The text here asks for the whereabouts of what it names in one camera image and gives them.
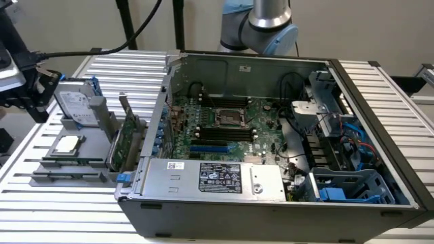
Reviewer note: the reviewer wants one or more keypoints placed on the silver coin battery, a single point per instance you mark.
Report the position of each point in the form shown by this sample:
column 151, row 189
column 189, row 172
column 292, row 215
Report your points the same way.
column 267, row 107

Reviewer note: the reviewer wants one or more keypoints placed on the short black expansion slot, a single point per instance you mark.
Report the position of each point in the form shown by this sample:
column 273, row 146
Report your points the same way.
column 195, row 156

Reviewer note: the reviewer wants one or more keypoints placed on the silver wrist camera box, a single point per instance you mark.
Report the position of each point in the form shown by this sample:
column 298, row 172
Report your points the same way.
column 10, row 76

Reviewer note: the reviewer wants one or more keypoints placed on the aluminium frame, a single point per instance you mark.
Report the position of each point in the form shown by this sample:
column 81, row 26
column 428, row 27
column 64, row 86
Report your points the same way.
column 424, row 73

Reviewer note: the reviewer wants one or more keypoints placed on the hard disk with blue caddy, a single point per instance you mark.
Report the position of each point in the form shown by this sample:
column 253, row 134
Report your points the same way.
column 77, row 106

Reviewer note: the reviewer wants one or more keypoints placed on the silver chipset heat sink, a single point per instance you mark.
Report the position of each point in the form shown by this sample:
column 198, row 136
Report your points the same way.
column 254, row 159

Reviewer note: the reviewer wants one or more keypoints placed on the black box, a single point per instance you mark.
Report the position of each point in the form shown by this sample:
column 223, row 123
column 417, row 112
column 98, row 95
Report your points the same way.
column 6, row 141

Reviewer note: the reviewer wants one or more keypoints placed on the green graphics card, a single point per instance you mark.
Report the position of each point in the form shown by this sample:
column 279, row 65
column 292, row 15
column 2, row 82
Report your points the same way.
column 123, row 142

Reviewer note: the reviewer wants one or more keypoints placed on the black table corner cap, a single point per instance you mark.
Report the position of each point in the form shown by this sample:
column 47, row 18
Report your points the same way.
column 95, row 50
column 374, row 63

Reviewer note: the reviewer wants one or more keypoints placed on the black bracket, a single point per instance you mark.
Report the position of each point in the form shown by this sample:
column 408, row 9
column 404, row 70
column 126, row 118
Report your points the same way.
column 406, row 84

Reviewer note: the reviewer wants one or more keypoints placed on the black open PC case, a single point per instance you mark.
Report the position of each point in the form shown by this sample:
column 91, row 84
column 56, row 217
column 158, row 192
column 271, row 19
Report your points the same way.
column 271, row 218

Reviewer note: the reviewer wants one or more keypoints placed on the CPU socket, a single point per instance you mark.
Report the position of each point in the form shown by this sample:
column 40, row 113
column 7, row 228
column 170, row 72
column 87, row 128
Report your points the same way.
column 230, row 117

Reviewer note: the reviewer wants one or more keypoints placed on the blue case latch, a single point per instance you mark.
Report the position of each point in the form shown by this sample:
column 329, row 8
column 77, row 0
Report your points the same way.
column 123, row 178

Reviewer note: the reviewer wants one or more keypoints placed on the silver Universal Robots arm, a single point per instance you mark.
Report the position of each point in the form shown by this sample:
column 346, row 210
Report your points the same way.
column 267, row 15

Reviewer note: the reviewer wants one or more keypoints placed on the black stand pole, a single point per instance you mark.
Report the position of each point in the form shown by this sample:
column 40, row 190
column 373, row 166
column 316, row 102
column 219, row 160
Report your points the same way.
column 178, row 25
column 127, row 25

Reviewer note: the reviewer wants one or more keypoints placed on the gray parts rack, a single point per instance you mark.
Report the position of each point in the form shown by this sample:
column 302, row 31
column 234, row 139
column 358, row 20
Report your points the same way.
column 98, row 142

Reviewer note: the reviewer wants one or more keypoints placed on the silver power supply unit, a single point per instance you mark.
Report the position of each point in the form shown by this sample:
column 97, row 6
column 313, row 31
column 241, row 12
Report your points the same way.
column 190, row 180

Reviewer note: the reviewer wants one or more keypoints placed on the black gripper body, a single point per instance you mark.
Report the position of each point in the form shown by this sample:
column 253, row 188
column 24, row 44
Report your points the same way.
column 20, row 92

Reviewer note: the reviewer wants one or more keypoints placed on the long black expansion slot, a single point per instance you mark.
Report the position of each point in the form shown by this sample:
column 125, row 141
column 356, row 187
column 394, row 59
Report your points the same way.
column 209, row 142

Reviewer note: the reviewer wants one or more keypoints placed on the silver CPU chip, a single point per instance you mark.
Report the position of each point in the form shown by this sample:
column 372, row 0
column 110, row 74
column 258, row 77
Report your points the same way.
column 67, row 144

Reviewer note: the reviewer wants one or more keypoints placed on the black RAM slot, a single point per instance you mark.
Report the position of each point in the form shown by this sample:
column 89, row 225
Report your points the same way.
column 227, row 135
column 227, row 131
column 227, row 138
column 227, row 128

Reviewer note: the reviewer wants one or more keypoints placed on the blue expansion slot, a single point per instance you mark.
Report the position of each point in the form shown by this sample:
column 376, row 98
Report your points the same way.
column 210, row 148

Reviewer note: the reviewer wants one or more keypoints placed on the green motherboard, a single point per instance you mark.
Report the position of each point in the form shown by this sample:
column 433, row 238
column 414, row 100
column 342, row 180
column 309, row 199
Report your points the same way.
column 265, row 132

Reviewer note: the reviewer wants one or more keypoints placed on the metal disk bay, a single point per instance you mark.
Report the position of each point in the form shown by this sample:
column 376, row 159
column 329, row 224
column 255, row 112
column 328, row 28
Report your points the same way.
column 322, row 111

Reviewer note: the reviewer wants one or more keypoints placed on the blue-gray plastic drive caddy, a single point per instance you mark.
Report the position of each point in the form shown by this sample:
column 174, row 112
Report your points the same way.
column 349, row 178

